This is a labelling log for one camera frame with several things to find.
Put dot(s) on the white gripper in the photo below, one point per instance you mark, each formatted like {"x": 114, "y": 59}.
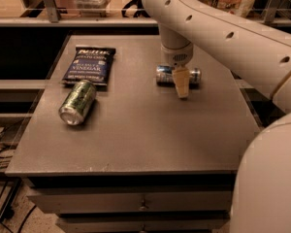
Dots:
{"x": 177, "y": 56}

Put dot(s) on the silver blue redbull can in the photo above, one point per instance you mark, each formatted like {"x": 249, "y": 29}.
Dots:
{"x": 164, "y": 75}

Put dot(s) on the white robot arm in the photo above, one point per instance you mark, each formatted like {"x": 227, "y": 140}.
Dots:
{"x": 261, "y": 56}

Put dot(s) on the green soda can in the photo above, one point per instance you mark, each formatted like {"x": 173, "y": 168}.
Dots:
{"x": 76, "y": 106}

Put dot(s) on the black bag on shelf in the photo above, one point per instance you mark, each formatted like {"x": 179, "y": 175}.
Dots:
{"x": 135, "y": 9}

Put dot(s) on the grey drawer cabinet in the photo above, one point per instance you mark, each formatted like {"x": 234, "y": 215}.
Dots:
{"x": 139, "y": 142}

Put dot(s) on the blue vinegar chips bag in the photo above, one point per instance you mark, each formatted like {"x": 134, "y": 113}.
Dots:
{"x": 90, "y": 63}

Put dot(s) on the drawer knob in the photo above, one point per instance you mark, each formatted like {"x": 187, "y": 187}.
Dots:
{"x": 143, "y": 207}

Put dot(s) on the grey metal shelf rail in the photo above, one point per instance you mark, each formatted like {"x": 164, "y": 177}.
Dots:
{"x": 275, "y": 13}

